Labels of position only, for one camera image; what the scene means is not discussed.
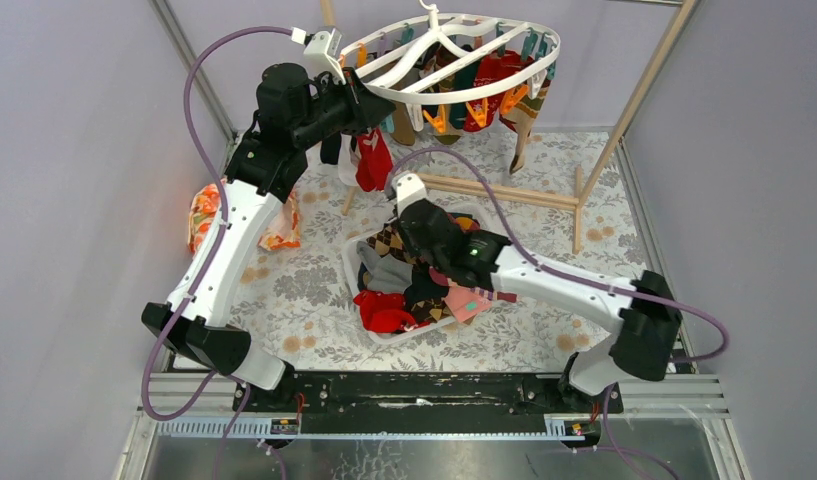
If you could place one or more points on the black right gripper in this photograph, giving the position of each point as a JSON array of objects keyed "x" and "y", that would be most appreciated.
[{"x": 403, "y": 236}]

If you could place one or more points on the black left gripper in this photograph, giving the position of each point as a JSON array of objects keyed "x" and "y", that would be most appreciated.
[{"x": 355, "y": 105}]

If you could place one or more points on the wooden hanger stand frame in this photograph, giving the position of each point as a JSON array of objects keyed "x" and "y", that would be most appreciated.
[{"x": 584, "y": 184}]

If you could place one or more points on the large red sock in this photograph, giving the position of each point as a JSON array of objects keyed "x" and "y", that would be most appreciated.
[{"x": 380, "y": 160}]

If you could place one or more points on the dark teal hanging sock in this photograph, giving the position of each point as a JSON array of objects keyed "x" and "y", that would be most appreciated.
[{"x": 463, "y": 80}]

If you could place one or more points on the red white sock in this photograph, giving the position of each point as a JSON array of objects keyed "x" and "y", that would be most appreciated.
[{"x": 364, "y": 150}]

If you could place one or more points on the small red crumpled sock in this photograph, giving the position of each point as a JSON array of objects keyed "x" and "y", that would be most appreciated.
[{"x": 384, "y": 313}]

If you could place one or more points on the white sock black stripes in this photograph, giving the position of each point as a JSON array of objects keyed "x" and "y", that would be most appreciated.
[{"x": 348, "y": 161}]

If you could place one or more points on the olive striped hanging sock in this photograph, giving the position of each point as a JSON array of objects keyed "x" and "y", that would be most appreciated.
[{"x": 520, "y": 119}]

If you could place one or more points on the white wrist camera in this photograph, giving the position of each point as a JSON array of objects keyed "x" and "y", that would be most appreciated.
[
  {"x": 404, "y": 189},
  {"x": 321, "y": 50}
]

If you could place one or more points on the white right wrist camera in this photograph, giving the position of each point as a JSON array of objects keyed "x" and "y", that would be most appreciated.
[{"x": 404, "y": 189}]

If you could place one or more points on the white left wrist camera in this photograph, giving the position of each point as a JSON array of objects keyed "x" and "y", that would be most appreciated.
[{"x": 321, "y": 50}]

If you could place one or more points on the orange clothespin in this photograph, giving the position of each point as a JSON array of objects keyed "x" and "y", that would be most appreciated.
[{"x": 512, "y": 97}]

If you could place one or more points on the grey sock in basket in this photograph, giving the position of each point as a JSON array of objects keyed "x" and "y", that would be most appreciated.
[{"x": 388, "y": 275}]

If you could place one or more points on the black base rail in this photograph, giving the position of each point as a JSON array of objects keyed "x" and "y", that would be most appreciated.
[{"x": 425, "y": 403}]

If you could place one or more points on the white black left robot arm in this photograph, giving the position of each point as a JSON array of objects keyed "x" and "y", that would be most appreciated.
[{"x": 294, "y": 113}]

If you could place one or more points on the white oval clip hanger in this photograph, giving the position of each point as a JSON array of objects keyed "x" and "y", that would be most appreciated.
[{"x": 468, "y": 38}]

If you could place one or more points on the floral orange fabric bag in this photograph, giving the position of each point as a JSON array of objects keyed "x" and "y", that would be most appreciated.
[{"x": 283, "y": 232}]

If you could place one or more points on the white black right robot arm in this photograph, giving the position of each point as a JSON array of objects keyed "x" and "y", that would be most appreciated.
[{"x": 641, "y": 324}]

